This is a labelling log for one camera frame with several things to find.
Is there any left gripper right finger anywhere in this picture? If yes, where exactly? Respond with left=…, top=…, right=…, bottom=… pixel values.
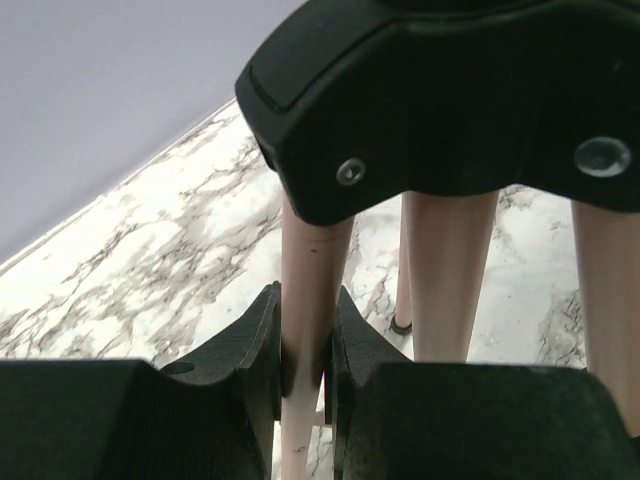
left=327, top=292, right=639, bottom=479

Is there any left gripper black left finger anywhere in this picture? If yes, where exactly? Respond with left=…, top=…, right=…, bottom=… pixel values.
left=1, top=284, right=280, bottom=480

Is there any pink perforated music stand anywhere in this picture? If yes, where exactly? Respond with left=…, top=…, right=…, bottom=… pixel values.
left=235, top=1, right=639, bottom=479

